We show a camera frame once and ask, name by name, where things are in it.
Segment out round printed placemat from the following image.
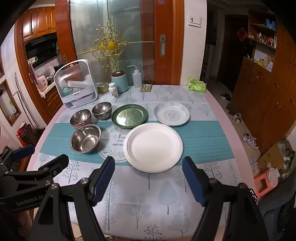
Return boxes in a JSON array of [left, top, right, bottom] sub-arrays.
[[98, 124, 139, 161]]

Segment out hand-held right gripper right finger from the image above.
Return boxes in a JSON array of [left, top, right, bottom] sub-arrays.
[[182, 157, 270, 241]]

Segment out grey chair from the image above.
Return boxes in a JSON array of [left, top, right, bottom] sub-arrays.
[[257, 185, 296, 232]]

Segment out white shoe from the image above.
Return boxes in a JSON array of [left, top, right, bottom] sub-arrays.
[[232, 112, 243, 126]]

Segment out white light switch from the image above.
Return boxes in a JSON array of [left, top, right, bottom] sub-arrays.
[[188, 14, 201, 26]]

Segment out pink steel bowl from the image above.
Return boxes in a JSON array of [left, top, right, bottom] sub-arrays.
[[70, 109, 92, 129]]

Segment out clear squeeze bottle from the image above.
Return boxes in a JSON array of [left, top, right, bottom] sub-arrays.
[[127, 65, 142, 88]]

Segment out white patterned plate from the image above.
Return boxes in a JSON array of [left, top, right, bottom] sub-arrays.
[[154, 102, 190, 127]]

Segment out white sneakers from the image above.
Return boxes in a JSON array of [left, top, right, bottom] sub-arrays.
[[242, 131, 259, 149]]

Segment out white pill bottle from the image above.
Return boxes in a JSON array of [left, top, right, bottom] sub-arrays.
[[109, 82, 119, 100]]

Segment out cardboard box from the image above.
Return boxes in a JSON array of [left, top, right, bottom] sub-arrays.
[[257, 139, 296, 179]]

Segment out green tissue pack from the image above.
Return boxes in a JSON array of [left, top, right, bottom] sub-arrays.
[[187, 78, 207, 93]]

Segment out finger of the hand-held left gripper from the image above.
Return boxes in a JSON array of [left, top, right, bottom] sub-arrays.
[[38, 154, 69, 184], [0, 145, 36, 171]]

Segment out frosted glass sliding door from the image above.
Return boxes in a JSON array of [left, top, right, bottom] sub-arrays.
[[54, 0, 185, 86]]

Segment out metal mop pole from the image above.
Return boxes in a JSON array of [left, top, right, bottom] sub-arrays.
[[14, 73, 44, 130]]

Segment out wooden wall frame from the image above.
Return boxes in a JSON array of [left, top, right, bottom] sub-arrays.
[[0, 79, 22, 127]]

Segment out small steel bowl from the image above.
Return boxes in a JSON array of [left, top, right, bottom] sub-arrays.
[[92, 101, 113, 120]]

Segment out teal canister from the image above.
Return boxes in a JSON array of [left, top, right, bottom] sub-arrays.
[[111, 70, 129, 93]]

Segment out gold door ornament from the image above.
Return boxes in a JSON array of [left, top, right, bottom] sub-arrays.
[[76, 21, 155, 72]]

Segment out wooden kitchen cabinets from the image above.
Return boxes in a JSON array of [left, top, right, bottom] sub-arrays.
[[21, 7, 57, 42]]

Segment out wooden shelf cabinet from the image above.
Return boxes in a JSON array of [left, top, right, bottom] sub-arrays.
[[231, 9, 296, 158]]

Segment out small glass jar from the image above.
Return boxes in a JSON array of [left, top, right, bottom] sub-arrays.
[[96, 82, 110, 93]]

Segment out large white plate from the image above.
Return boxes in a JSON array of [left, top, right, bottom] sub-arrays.
[[123, 123, 184, 173]]

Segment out red basket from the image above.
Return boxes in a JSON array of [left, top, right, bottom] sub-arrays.
[[16, 123, 40, 146]]

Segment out silver door handle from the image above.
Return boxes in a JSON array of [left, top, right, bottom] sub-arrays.
[[159, 34, 166, 57]]

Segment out teal table runner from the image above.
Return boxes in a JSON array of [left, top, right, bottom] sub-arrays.
[[39, 120, 234, 163]]

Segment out pink plastic stool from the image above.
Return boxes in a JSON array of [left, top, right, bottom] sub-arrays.
[[253, 168, 280, 197]]

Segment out green plate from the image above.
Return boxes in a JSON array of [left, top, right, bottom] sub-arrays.
[[111, 104, 148, 129]]

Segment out black range hood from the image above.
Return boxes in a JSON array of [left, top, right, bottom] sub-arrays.
[[24, 32, 58, 67]]

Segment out large steel bowl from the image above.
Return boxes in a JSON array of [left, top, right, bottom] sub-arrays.
[[70, 124, 102, 154]]

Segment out pink kitchen appliance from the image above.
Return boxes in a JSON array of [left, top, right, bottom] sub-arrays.
[[36, 74, 49, 92]]

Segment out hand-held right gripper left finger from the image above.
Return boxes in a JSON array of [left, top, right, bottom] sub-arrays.
[[29, 156, 115, 241]]

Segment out clear plastic storage box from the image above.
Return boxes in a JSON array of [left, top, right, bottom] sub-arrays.
[[54, 59, 99, 109]]

